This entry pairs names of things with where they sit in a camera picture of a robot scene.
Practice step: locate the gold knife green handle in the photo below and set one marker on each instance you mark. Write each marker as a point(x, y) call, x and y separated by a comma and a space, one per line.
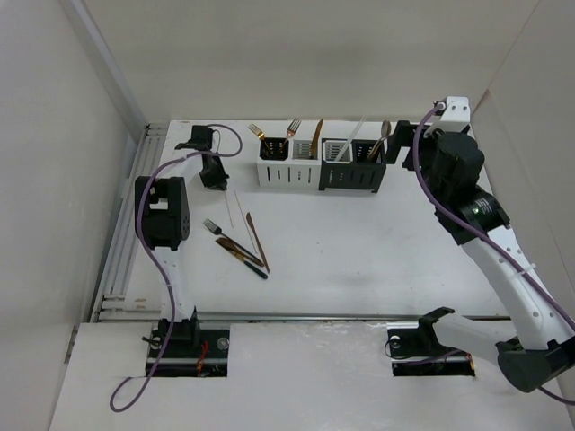
point(315, 140)

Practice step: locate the white chopstick long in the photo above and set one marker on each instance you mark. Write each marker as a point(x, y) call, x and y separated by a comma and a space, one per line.
point(347, 143)

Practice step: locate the aluminium rail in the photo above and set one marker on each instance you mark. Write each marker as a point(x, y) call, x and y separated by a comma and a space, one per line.
point(109, 299)
point(254, 317)

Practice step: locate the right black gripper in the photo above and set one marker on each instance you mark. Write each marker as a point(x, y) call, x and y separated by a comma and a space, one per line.
point(402, 136)

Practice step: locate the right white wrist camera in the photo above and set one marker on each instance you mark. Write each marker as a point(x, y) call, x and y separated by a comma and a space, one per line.
point(453, 114)

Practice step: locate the rose gold fork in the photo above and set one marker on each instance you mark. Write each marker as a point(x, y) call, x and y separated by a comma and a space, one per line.
point(291, 131)

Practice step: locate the aluminium rail front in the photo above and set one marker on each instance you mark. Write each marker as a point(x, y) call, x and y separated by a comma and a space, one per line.
point(254, 317)

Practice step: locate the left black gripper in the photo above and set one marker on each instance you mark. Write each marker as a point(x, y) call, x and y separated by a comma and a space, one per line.
point(217, 182)

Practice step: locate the white utensil container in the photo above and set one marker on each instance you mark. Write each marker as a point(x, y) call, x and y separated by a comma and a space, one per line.
point(288, 165)

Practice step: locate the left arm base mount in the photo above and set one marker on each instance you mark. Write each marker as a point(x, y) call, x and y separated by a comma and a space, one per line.
point(204, 357)

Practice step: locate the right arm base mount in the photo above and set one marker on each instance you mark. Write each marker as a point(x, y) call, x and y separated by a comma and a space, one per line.
point(413, 353)

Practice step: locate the aluminium rail left side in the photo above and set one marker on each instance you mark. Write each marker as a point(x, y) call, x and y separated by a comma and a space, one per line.
point(109, 299)

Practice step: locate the thin white chopstick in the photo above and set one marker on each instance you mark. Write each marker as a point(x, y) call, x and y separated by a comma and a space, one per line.
point(229, 209)

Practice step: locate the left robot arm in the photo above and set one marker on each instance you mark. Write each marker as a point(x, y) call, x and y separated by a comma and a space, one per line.
point(162, 222)

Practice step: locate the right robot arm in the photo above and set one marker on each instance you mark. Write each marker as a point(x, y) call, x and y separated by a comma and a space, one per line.
point(541, 345)

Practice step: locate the silver spoon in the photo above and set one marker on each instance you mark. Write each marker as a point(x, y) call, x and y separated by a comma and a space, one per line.
point(385, 132)

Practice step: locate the bronze knife green handle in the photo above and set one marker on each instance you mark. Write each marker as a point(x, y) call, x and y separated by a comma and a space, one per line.
point(238, 255)

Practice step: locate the black utensil container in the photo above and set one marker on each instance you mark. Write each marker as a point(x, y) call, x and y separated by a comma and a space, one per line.
point(362, 166)

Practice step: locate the copper knife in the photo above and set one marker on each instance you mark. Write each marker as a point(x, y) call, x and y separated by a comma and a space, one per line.
point(251, 224)

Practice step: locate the gold fork green handle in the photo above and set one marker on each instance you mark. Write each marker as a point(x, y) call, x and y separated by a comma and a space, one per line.
point(256, 131)

